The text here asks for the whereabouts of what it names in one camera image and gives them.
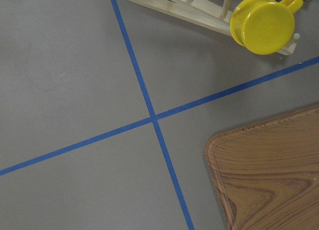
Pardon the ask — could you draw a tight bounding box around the wooden drying rack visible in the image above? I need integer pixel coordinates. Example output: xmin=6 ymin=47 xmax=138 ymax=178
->
xmin=128 ymin=0 xmax=310 ymax=55

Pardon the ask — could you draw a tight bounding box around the wooden cutting board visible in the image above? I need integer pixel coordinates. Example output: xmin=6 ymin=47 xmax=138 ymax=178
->
xmin=205 ymin=105 xmax=319 ymax=230

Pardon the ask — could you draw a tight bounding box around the yellow mug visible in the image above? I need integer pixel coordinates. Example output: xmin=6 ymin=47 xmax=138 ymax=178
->
xmin=230 ymin=0 xmax=304 ymax=55

